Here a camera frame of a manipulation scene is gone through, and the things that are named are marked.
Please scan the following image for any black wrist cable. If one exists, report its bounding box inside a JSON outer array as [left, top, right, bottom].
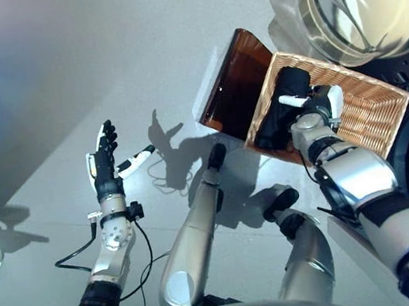
[[5, 212, 162, 306], [299, 144, 328, 204]]

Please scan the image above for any white floor cable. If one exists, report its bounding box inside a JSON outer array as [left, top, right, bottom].
[[145, 149, 198, 201]]

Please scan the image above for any silver left robot leg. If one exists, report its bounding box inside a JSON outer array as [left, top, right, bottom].
[[140, 141, 248, 306]]

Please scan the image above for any silver right robot leg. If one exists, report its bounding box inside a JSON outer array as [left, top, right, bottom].
[[260, 180, 340, 306]]

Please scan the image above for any tan woven wicker basket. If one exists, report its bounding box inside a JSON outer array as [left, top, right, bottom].
[[232, 35, 409, 177]]

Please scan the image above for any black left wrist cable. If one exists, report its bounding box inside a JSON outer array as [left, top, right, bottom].
[[5, 212, 162, 306]]

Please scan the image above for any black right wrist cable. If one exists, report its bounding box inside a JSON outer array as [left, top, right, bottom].
[[299, 144, 328, 204]]

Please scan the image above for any black cloth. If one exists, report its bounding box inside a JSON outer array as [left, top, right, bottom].
[[245, 64, 321, 153]]

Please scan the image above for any round glass washer door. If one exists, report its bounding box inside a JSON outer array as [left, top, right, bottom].
[[292, 0, 409, 102]]

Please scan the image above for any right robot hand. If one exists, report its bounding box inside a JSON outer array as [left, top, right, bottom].
[[277, 81, 349, 135]]

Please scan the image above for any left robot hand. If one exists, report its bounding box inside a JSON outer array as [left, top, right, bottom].
[[79, 113, 162, 206]]

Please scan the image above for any silver robot leg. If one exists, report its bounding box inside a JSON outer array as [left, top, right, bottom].
[[260, 180, 340, 306], [140, 141, 248, 306]]

